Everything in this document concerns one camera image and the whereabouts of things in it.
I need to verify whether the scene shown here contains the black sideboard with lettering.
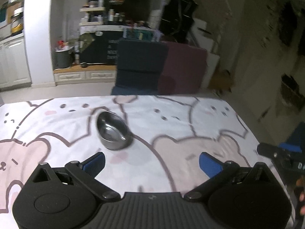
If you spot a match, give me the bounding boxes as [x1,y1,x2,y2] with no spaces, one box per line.
[79,31,123,65]

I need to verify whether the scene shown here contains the bear pattern tablecloth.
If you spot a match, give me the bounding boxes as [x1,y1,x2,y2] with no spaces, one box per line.
[0,94,296,215]

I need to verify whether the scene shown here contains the dark blue cushion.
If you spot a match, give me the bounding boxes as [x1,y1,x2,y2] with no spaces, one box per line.
[111,39,169,96]

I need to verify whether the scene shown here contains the white cabinet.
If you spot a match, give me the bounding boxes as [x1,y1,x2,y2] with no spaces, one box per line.
[1,33,31,90]

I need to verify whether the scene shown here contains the person's hand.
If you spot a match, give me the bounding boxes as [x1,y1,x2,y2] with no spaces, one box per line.
[296,176,305,216]

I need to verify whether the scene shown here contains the round steel bowl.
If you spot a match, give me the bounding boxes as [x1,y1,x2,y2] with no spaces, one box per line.
[96,111,133,150]

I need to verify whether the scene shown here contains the maroon cushion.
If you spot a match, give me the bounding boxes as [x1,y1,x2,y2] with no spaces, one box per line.
[158,42,208,95]

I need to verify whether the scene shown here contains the grey trash bin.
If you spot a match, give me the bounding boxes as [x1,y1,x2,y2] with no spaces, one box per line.
[55,50,72,69]

